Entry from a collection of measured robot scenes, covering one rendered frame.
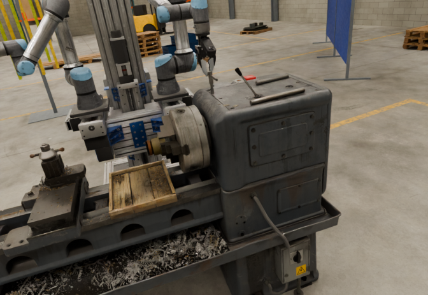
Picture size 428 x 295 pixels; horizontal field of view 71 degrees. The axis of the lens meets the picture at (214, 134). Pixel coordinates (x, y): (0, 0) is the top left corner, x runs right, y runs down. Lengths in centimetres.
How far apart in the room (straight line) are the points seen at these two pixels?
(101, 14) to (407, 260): 250
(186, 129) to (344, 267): 148
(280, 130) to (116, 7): 125
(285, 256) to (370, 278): 69
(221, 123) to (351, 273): 143
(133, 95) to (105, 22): 47
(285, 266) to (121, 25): 173
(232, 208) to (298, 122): 52
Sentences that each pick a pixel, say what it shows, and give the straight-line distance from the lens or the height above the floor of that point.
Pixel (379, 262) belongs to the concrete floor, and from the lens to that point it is 243.
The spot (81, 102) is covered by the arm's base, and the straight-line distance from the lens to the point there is 198.
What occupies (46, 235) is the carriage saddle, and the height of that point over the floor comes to 91.
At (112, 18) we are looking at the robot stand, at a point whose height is 164.
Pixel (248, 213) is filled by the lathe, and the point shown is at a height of 69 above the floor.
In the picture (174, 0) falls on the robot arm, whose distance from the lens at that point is 194.
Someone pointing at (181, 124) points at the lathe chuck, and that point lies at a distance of 136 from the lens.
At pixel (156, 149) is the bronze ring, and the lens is 144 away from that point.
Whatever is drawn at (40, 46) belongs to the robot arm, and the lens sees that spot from 191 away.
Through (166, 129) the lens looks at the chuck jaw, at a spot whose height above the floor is 114.
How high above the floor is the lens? 172
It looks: 25 degrees down
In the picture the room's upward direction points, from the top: 7 degrees counter-clockwise
